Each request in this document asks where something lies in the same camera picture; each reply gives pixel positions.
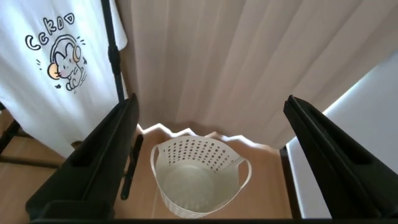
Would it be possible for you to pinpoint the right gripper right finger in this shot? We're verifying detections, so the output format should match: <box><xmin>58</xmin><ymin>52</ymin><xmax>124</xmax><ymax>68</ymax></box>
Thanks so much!
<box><xmin>282</xmin><ymin>95</ymin><xmax>398</xmax><ymax>218</ymax></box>

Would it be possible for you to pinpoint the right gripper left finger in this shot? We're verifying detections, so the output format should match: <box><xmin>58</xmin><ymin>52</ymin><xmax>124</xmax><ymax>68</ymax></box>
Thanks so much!
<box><xmin>26</xmin><ymin>93</ymin><xmax>140</xmax><ymax>218</ymax></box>

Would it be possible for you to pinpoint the white garment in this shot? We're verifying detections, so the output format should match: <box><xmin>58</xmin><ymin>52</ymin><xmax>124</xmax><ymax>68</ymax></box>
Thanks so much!
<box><xmin>0</xmin><ymin>0</ymin><xmax>128</xmax><ymax>159</ymax></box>

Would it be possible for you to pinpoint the white laundry basket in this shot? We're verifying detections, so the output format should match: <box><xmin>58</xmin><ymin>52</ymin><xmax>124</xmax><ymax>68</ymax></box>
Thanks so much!
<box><xmin>150</xmin><ymin>135</ymin><xmax>252</xmax><ymax>218</ymax></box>

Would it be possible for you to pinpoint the black clothes rack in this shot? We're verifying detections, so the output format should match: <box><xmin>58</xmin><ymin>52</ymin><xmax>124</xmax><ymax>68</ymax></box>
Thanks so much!
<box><xmin>0</xmin><ymin>0</ymin><xmax>144</xmax><ymax>201</ymax></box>

